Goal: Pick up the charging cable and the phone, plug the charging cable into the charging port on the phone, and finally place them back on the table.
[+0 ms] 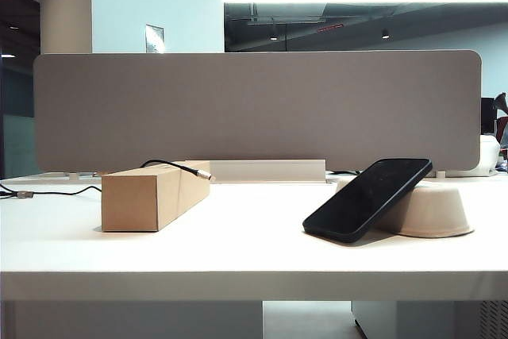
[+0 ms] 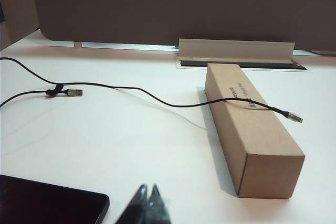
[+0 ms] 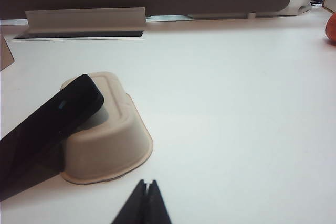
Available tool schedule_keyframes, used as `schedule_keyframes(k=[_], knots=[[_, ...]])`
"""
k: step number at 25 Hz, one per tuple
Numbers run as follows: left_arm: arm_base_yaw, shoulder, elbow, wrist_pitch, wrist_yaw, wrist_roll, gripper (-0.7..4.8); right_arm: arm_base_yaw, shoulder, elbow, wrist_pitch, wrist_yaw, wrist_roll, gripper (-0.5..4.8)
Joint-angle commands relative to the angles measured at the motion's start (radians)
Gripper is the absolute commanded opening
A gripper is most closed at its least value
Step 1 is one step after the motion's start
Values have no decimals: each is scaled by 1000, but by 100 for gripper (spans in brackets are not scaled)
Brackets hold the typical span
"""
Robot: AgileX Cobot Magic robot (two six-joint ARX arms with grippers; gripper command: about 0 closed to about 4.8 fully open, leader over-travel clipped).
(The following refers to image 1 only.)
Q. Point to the black smartphone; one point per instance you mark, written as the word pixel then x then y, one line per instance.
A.
pixel 369 200

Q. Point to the beige pulp tray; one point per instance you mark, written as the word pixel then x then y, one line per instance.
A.
pixel 432 212

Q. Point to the grey fabric desk divider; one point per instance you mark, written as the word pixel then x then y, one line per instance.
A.
pixel 258 109

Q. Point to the brown cardboard box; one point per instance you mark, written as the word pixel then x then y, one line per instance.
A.
pixel 131 204

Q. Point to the red ceiling sign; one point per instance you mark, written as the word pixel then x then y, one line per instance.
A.
pixel 329 28

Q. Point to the white desk side panel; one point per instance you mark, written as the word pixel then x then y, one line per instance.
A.
pixel 131 319

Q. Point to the white rounded appliance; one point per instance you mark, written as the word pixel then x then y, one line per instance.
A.
pixel 490 156

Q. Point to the black background monitor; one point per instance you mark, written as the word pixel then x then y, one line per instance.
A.
pixel 488 114

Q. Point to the white round column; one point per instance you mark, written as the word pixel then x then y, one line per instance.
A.
pixel 65 5

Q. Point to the background person red top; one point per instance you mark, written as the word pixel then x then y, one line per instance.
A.
pixel 503 128

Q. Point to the wall notice poster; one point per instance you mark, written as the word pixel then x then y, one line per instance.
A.
pixel 155 37

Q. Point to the white divider bracket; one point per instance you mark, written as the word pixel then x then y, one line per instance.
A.
pixel 441 174
pixel 71 176

